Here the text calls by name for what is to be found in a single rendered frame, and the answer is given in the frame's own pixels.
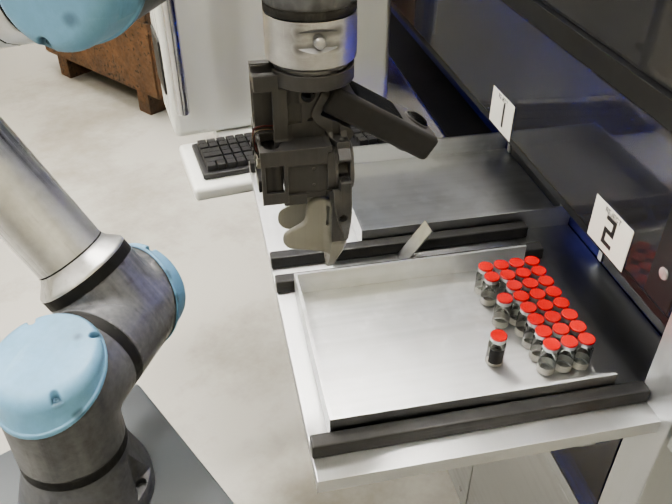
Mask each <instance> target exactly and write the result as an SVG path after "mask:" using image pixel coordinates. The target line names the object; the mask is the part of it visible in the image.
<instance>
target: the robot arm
mask: <svg viewBox="0 0 672 504"><path fill-rule="evenodd" d="M166 1H167V0H0V48H6V47H13V46H19V45H25V44H32V43H37V44H39V45H45V46H47V47H49V48H51V49H54V50H56V51H58V52H79V51H83V50H86V49H89V48H91V47H93V46H95V45H98V44H102V43H105V42H107V41H110V40H112V39H114V38H116V37H118V36H119V35H121V34H122V33H123V32H125V31H126V30H127V29H128V28H129V27H130V26H131V25H132V24H133V23H134V22H135V21H136V20H138V19H139V18H141V17H143V16H144V15H146V14H147V13H149V12H150V11H152V10H153V9H155V8H156V7H158V6H159V5H161V4H163V3H164V2H166ZM357 12H358V7H357V0H262V13H263V30H264V48H265V56H266V59H265V60H251V61H248V69H249V82H250V95H251V108H252V117H251V126H252V140H250V146H251V147H253V149H252V153H253V155H254V164H255V171H256V180H257V184H258V189H259V193H261V192H262V193H263V205H264V206H268V205H277V204H284V205H285V206H287V207H285V208H283V209H282V210H280V212H279V214H278V222H279V224H280V225H281V226H282V227H284V228H286V229H289V230H287V231H286V232H285V233H284V236H283V242H284V244H285V245H286V246H287V247H288V248H291V249H300V250H311V251H322V252H324V257H325V262H326V265H327V266H331V265H333V264H334V263H335V261H336V260H337V258H338V257H339V255H340V254H341V252H342V251H343V249H344V247H345V245H346V242H347V239H348V237H349V232H350V226H351V219H352V187H353V185H354V179H355V169H354V152H353V146H352V143H351V141H350V139H351V138H352V136H353V134H354V132H353V130H352V128H351V126H350V125H352V126H354V127H356V128H358V129H360V130H362V131H364V132H366V133H368V134H370V135H372V136H374V137H376V138H378V139H380V140H382V141H384V142H387V143H389V144H391V145H393V146H395V147H396V148H397V149H399V150H401V151H405V152H407V153H409V154H411V155H413V156H415V157H417V158H419V159H426V158H427V157H428V155H429V154H430V153H431V151H432V150H433V149H434V147H435V146H436V145H437V143H438V139H437V137H436V136H435V134H434V133H433V132H432V130H431V129H430V127H429V125H428V123H427V121H426V120H425V118H424V117H423V116H422V115H420V114H419V113H417V112H414V111H409V110H407V109H405V108H403V107H401V106H400V105H398V104H396V103H394V102H392V101H390V100H388V99H386V98H384V97H383V96H381V95H379V94H377V93H375V92H373V91H371V90H369V89H367V88H366V87H364V86H362V85H360V84H358V83H356V82H354V81H352V80H353V78H354V58H355V57H356V54H357ZM283 183H284V187H285V190H284V188H283ZM0 238H1V239H2V240H3V241H4V242H5V243H6V244H7V245H8V246H9V248H10V249H11V250H12V251H13V252H14V253H15V254H16V255H17V256H18V257H19V258H20V259H21V260H22V261H23V262H24V263H25V265H26V266H27V267H28V268H29V269H30V270H31V271H32V272H33V273H34V274H35V275H36V276H37V277H38V278H39V279H40V282H41V289H40V301H41V302H42V303H43V304H44V305H45V306H46V307H47V308H48V309H49V310H50V312H51V313H52V314H49V315H45V316H41V317H38V318H36V319H35V323H34V324H32V325H28V323H24V324H22V325H21V326H19V327H18V328H16V329H15V330H13V331H12V332H11V333H10V334H8V335H7V336H6V337H5V338H4V339H3V340H2V341H1V342H0V427H1V428H2V431H3V433H4V435H5V437H6V440H7V442H8V444H9V446H10V449H11V451H12V453H13V455H14V458H15V460H16V462H17V464H18V467H19V469H20V482H19V492H18V504H149V503H150V501H151V499H152V496H153V493H154V488H155V473H154V469H153V465H152V461H151V458H150V455H149V453H148V451H147V450H146V448H145V447H144V445H143V444H142V443H141V442H140V441H139V440H138V439H137V438H136V437H135V436H134V435H133V434H132V433H131V432H130V431H129V430H128V429H127V428H126V425H125V421H124V417H123V414H122V410H121V408H122V404H123V402H124V400H125V399H126V397H127V396H128V394H129V393H130V391H131V390H132V389H133V387H134V386H135V384H136V383H137V381H138V380H139V378H140V377H141V376H142V374H143V373H144V371H145V370H146V368H147V367H148V365H149V364H150V362H151V361H152V359H153V358H154V356H155V355H156V354H157V352H158V351H159V349H160V348H161V346H162V345H163V343H164V342H165V341H166V340H167V339H169V337H170V336H171V335H172V333H173V332H174V330H175V328H176V325H177V322H178V320H179V319H180V317H181V315H182V313H183V311H184V308H185V300H186V293H185V287H184V284H183V281H182V278H181V276H180V274H179V272H178V271H177V269H176V267H175V266H174V265H173V264H172V262H171V261H170V260H169V259H168V258H167V257H166V256H165V255H163V254H162V253H161V252H159V251H158V250H156V249H154V250H153V251H151V250H150V249H149V246H148V245H145V244H140V243H128V242H127V241H126V240H125V239H124V238H123V237H122V236H121V235H118V234H107V233H103V232H101V231H100V230H99V229H98V228H97V227H96V226H95V225H94V223H93V222H92V221H91V220H90V219H89V218H88V216H87V215H86V214H85V213H84V212H83V211H82V210H81V208H80V207H79V206H78V205H77V204H76V203H75V201H74V200H73V199H72V198H71V197H70V196H69V195H68V193H67V192H66V191H65V190H64V189H63V188H62V187H61V185H60V184H59V183H58V182H57V181H56V180H55V178H54V177H53V176H52V175H51V174H50V173H49V172H48V170H47V169H46V168H45V167H44V166H43V165H42V163H41V162H40V161H39V160H38V159H37V158H36V157H35V155H34V154H33V153H32V152H31V151H30V150H29V149H28V147H27V146H26V145H25V144H24V143H23V142H22V140H21V139H20V138H19V137H18V136H17V135H16V134H15V132H14V131H13V130H12V129H11V128H10V127H9V125H8V124H7V123H6V122H5V121H4V120H3V119H2V117H1V116H0Z"/></svg>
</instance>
